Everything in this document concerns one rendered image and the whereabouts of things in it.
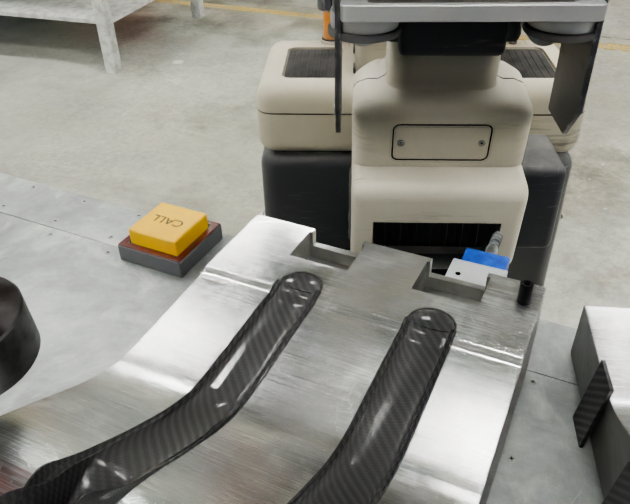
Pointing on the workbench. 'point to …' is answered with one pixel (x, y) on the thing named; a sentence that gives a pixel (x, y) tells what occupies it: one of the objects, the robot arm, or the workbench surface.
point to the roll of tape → (3, 336)
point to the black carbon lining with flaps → (268, 309)
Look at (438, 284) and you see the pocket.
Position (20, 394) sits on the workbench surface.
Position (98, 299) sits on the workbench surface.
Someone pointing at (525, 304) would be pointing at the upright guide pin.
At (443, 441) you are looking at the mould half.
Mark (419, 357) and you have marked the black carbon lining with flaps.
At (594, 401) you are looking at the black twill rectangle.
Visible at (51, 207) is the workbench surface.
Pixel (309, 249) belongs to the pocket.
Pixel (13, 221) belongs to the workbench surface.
